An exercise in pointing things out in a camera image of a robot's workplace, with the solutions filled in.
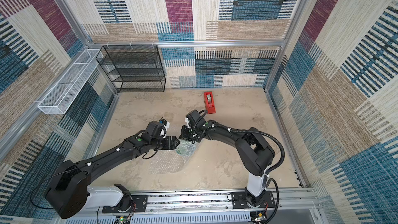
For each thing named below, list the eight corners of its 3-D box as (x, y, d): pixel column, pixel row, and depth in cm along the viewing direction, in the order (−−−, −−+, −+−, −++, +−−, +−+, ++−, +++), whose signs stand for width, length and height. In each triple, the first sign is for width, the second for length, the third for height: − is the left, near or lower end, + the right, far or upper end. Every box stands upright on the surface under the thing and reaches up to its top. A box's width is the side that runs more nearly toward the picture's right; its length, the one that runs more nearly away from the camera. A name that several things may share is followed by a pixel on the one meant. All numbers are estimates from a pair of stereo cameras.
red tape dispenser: (206, 114, 108) (206, 107, 102) (204, 98, 117) (204, 91, 111) (215, 113, 108) (215, 106, 103) (211, 98, 117) (212, 91, 112)
